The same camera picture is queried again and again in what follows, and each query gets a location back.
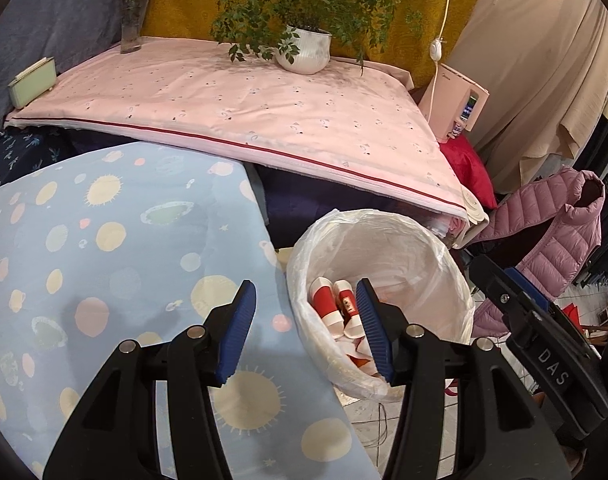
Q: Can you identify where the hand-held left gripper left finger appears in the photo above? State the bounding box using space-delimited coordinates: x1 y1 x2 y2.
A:
43 280 257 480

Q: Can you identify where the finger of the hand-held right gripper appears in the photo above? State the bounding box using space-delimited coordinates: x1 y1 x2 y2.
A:
504 267 564 318
471 255 532 333

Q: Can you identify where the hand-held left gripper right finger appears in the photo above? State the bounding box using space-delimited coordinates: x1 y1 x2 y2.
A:
355 278 572 480

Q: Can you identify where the red white paper cup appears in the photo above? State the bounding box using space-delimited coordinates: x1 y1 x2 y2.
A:
332 280 367 338
309 277 345 338

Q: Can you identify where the bin with white plastic liner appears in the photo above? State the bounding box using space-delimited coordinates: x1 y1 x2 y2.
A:
286 208 477 403

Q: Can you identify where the pink puffer jacket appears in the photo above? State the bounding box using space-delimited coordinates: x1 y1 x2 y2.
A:
464 169 607 338

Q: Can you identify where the red cushion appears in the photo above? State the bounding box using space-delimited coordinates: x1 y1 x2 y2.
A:
441 137 499 211

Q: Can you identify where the pink printed cloth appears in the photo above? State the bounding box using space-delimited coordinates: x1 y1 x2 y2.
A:
4 37 469 221

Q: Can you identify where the beige cloth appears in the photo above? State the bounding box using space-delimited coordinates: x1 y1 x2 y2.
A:
446 0 608 196

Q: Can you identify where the mustard yellow cloth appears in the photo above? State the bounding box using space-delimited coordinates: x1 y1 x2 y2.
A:
144 0 492 91

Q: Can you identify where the navy blue printed cloth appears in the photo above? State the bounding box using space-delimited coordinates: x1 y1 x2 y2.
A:
0 125 402 251

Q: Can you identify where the green plant in white pot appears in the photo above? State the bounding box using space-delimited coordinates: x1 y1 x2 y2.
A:
174 0 425 76

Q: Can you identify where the glass vase with red flowers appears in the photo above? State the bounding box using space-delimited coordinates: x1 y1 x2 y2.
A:
106 0 165 55

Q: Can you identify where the pale green box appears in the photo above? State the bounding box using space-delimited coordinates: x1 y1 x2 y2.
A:
8 56 57 110

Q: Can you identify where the grey blue cloth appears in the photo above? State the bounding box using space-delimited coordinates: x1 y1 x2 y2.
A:
0 0 159 126

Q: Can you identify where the white cable with switch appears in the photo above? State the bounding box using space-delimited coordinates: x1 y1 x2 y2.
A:
429 0 457 88

